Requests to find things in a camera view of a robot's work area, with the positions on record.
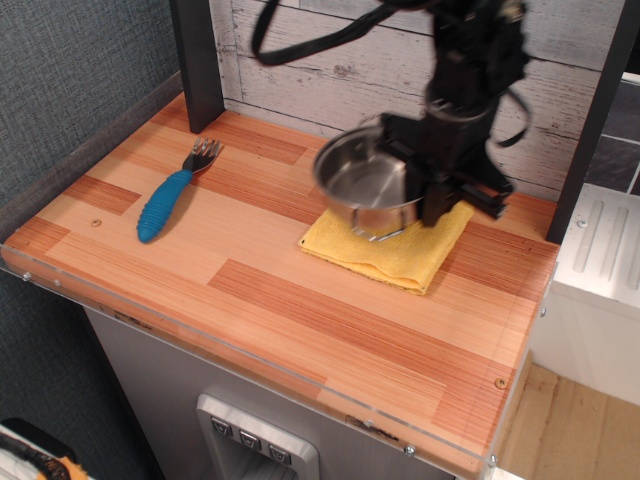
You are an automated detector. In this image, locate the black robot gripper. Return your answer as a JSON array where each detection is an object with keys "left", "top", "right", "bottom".
[{"left": 381, "top": 102, "right": 513, "bottom": 227}]

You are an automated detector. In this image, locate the silver steel pan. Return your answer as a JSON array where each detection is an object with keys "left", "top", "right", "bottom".
[{"left": 313, "top": 124, "right": 422, "bottom": 242}]

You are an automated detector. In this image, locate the yellow rag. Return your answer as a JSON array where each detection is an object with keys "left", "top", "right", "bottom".
[{"left": 298, "top": 202, "right": 474, "bottom": 295}]

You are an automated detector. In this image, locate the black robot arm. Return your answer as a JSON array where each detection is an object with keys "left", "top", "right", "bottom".
[{"left": 379, "top": 1, "right": 529, "bottom": 226}]

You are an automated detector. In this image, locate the white toy sink unit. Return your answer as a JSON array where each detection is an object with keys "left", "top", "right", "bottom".
[{"left": 528, "top": 72, "right": 640, "bottom": 406}]

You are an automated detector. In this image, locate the clear acrylic edge guard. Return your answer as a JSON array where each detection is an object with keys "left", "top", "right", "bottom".
[{"left": 3, "top": 233, "right": 557, "bottom": 479}]

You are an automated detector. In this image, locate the silver dispenser panel with buttons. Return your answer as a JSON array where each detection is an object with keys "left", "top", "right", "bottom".
[{"left": 197, "top": 394, "right": 320, "bottom": 479}]

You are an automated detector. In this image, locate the grey toy fridge cabinet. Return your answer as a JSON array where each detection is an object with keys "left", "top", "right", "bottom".
[{"left": 86, "top": 309, "right": 450, "bottom": 479}]

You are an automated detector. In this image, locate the orange and black object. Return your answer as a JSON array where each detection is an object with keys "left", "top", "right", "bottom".
[{"left": 1, "top": 433, "right": 89, "bottom": 479}]

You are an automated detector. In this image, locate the black braided cable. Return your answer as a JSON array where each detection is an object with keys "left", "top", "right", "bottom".
[{"left": 249, "top": 0, "right": 401, "bottom": 67}]

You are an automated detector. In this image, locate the dark grey right post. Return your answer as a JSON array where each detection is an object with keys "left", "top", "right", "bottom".
[{"left": 546, "top": 0, "right": 639, "bottom": 244}]

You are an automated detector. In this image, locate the dark grey post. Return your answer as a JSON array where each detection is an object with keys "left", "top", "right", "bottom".
[
  {"left": 546, "top": 0, "right": 639, "bottom": 244},
  {"left": 169, "top": 0, "right": 225, "bottom": 133}
]

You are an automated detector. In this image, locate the blue handled metal fork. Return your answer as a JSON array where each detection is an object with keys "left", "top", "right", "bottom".
[{"left": 136, "top": 138, "right": 222, "bottom": 243}]

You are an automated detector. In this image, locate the dark grey left post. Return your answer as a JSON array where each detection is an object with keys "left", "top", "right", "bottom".
[{"left": 169, "top": 0, "right": 225, "bottom": 133}]

